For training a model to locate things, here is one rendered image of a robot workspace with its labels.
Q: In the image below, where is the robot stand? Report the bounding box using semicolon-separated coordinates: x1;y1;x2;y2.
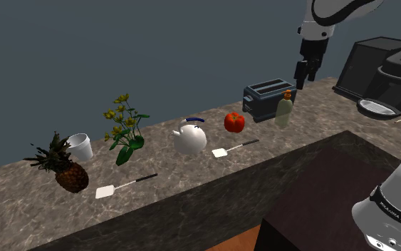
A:
253;145;401;251

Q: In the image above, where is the pineapple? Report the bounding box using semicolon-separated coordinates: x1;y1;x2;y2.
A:
22;131;90;194

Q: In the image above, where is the black coffee machine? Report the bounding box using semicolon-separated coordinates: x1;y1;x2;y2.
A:
355;40;401;121

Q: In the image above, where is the white kettle with blue handle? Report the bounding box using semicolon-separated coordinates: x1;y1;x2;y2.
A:
171;117;208;155

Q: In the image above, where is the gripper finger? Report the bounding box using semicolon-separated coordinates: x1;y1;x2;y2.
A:
307;61;321;83
293;59;309;91

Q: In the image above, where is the white spatula with black handle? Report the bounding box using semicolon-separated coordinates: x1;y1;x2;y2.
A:
211;138;261;159
95;173;159;200

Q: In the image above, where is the yellow flower plant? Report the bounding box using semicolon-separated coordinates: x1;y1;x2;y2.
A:
103;93;151;167

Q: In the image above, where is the dark grey toaster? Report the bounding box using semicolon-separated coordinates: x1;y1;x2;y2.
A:
241;78;298;123

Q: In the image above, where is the white cup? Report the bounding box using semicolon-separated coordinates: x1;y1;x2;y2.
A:
66;133;94;162

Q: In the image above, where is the red bell pepper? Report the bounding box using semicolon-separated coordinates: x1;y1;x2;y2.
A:
224;111;246;133

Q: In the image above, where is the black box appliance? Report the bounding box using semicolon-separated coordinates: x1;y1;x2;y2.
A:
332;36;401;103

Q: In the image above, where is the soap bottle with orange pump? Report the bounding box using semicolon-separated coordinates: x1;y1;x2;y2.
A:
274;89;294;128

